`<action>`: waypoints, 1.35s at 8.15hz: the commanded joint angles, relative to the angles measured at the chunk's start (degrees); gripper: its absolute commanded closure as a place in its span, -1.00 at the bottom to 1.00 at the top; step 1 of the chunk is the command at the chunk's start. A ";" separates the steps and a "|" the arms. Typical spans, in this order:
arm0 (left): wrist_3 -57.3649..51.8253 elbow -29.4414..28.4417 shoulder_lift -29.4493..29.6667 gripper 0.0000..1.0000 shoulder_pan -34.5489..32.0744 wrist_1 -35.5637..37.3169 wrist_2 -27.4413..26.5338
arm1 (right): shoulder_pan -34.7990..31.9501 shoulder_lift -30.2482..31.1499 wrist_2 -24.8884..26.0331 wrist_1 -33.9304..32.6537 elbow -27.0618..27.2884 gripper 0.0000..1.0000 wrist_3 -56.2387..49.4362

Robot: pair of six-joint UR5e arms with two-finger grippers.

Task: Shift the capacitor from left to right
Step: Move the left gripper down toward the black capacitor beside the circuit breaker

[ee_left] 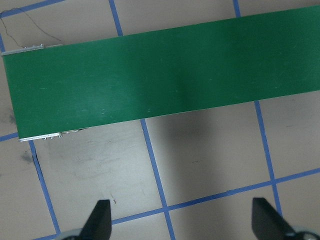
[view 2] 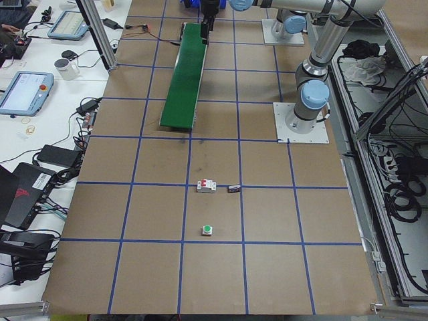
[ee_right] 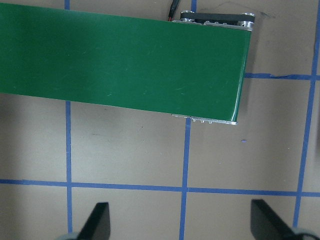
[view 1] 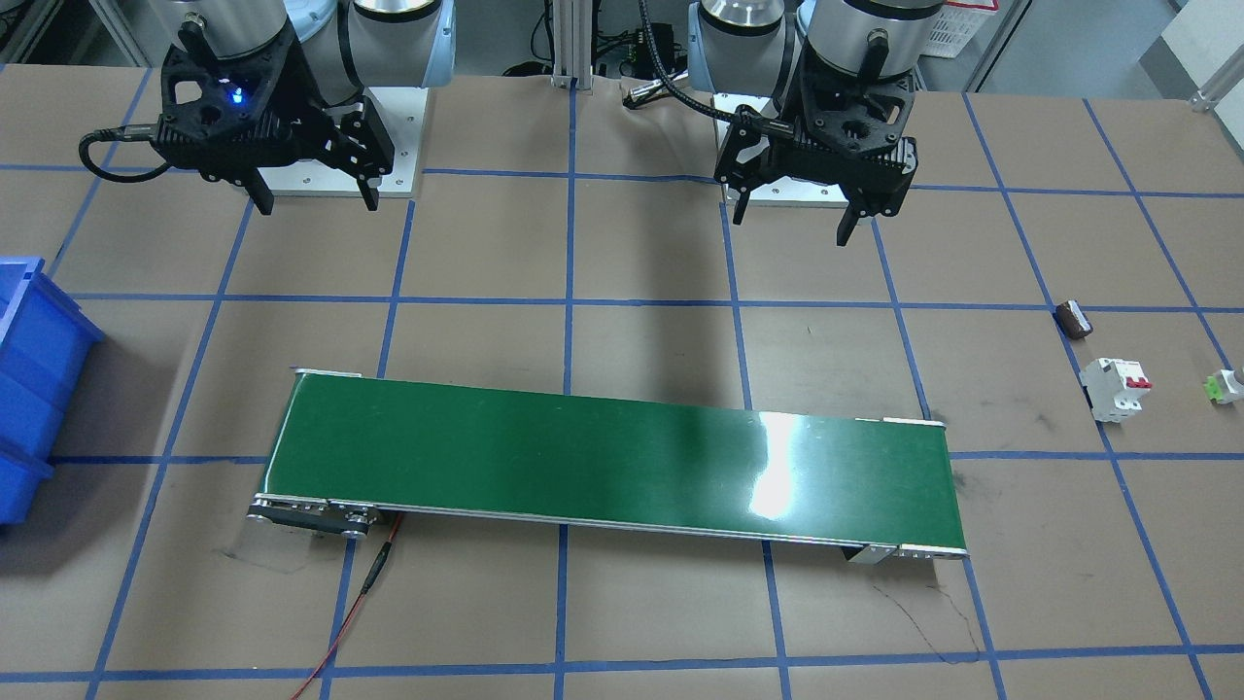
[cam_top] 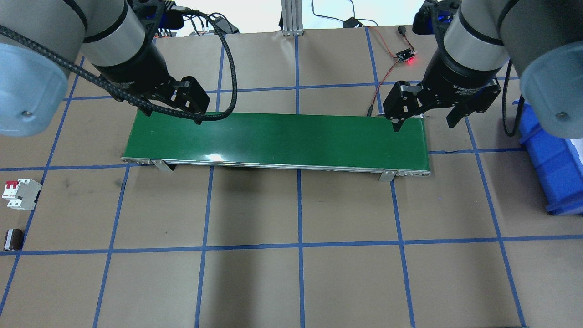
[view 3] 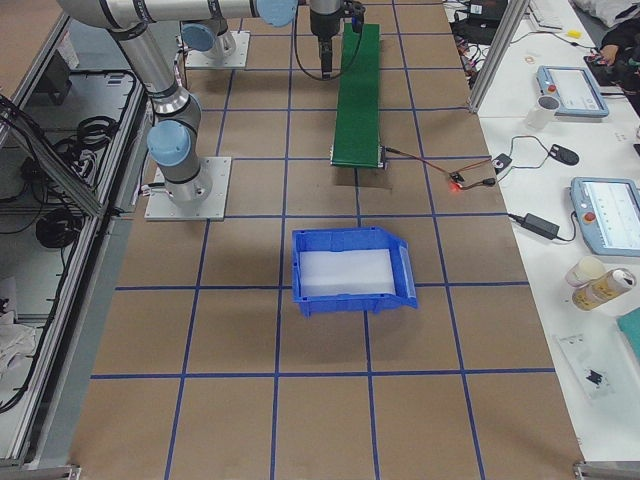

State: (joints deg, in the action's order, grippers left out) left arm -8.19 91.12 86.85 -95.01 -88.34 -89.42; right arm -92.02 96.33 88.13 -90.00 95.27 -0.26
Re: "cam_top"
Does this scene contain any green conveyor belt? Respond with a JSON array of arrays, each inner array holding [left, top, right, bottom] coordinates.
[[122, 113, 431, 181]]

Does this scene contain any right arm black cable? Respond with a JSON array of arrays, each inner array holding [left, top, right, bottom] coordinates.
[[502, 61, 525, 137]]

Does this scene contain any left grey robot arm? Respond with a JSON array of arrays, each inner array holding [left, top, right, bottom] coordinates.
[[1, 0, 210, 137]]

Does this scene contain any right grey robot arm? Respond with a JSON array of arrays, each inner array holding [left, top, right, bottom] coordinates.
[[383, 0, 583, 139]]

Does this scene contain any white red circuit breaker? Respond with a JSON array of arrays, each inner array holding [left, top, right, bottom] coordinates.
[[1, 179, 42, 210]]

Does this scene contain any aluminium frame post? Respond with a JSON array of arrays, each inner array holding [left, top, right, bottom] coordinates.
[[281, 0, 304, 36]]

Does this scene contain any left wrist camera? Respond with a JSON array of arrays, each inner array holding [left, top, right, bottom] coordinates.
[[128, 0, 184, 35]]

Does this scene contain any small sensor board red LED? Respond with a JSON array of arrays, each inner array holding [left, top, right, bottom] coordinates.
[[395, 48, 416, 65]]

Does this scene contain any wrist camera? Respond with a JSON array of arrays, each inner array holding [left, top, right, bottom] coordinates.
[[128, 0, 184, 35], [412, 0, 461, 35]]

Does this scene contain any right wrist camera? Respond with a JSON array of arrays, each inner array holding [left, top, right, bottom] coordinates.
[[412, 0, 461, 35]]

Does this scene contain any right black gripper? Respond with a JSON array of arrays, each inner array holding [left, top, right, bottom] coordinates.
[[383, 49, 501, 132]]

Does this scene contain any dark brown cylindrical capacitor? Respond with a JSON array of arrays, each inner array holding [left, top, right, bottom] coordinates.
[[3, 229, 24, 251]]

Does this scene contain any red black wire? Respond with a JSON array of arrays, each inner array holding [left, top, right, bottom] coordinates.
[[364, 25, 417, 117]]

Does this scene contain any blue plastic bin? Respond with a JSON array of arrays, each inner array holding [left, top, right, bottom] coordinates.
[[519, 103, 583, 215]]

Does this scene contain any black power adapter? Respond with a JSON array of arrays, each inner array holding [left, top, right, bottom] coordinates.
[[342, 17, 363, 28]]

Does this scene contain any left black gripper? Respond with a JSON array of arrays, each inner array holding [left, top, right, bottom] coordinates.
[[94, 44, 210, 125]]

